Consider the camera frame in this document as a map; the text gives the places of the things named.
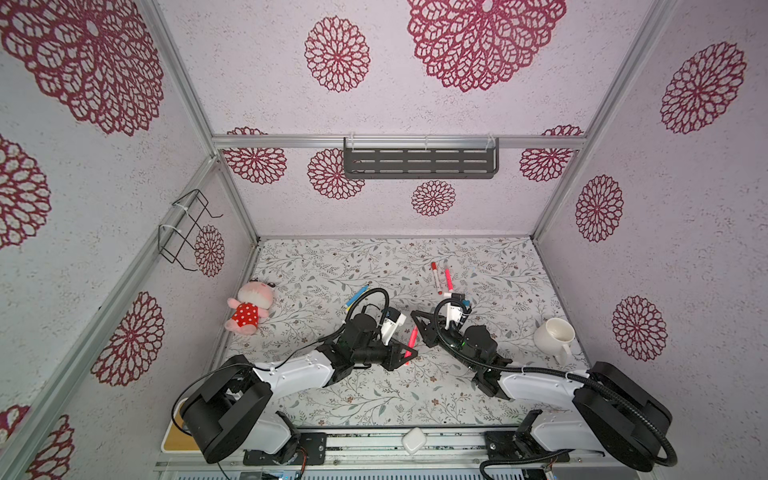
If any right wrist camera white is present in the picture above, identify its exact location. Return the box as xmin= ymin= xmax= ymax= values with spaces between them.
xmin=443 ymin=292 xmax=472 ymax=330

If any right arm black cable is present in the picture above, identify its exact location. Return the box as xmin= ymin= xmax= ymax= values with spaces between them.
xmin=433 ymin=298 xmax=679 ymax=480

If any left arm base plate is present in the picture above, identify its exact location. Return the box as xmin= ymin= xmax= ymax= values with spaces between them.
xmin=243 ymin=432 xmax=328 ymax=466

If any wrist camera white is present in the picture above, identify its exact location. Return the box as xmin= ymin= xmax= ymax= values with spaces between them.
xmin=380 ymin=307 xmax=406 ymax=346
xmin=443 ymin=292 xmax=472 ymax=330

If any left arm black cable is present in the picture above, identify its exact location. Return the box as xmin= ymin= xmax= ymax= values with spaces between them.
xmin=170 ymin=287 xmax=391 ymax=436

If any black wire wall rack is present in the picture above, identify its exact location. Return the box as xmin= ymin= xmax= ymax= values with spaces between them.
xmin=156 ymin=189 xmax=226 ymax=278

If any blue highlighter pen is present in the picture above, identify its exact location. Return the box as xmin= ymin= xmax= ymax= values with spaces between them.
xmin=345 ymin=285 xmax=369 ymax=308

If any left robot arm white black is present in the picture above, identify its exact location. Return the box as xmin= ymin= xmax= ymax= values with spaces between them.
xmin=179 ymin=313 xmax=418 ymax=464

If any pink plush toy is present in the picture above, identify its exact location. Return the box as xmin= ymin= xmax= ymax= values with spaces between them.
xmin=224 ymin=281 xmax=274 ymax=336

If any pink highlighter pen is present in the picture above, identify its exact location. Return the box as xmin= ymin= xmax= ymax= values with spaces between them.
xmin=445 ymin=268 xmax=454 ymax=292
xmin=404 ymin=327 xmax=419 ymax=358

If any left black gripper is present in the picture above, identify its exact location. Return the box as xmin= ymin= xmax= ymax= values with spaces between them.
xmin=352 ymin=334 xmax=416 ymax=367

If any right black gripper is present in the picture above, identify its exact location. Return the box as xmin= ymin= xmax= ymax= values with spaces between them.
xmin=412 ymin=314 xmax=478 ymax=378

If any white ceramic mug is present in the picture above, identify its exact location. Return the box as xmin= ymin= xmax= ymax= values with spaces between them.
xmin=533 ymin=318 xmax=576 ymax=365

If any dark grey wall shelf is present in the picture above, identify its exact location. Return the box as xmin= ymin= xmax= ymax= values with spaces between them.
xmin=342 ymin=138 xmax=499 ymax=180

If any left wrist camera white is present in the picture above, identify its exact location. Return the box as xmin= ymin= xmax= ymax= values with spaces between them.
xmin=380 ymin=307 xmax=406 ymax=346

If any wooden tray with white rim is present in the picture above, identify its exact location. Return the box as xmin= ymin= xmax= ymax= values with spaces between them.
xmin=160 ymin=415 xmax=200 ymax=454

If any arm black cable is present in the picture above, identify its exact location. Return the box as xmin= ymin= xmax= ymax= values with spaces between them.
xmin=170 ymin=287 xmax=391 ymax=436
xmin=433 ymin=298 xmax=679 ymax=480

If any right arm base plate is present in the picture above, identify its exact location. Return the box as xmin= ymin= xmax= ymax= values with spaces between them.
xmin=484 ymin=409 xmax=570 ymax=464

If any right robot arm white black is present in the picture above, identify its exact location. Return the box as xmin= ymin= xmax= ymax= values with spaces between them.
xmin=411 ymin=311 xmax=678 ymax=472

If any white whiteboard marker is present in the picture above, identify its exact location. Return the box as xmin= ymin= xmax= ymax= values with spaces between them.
xmin=430 ymin=262 xmax=443 ymax=295

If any white plastic clip on rail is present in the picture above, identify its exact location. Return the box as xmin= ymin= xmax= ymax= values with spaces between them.
xmin=401 ymin=427 xmax=428 ymax=455

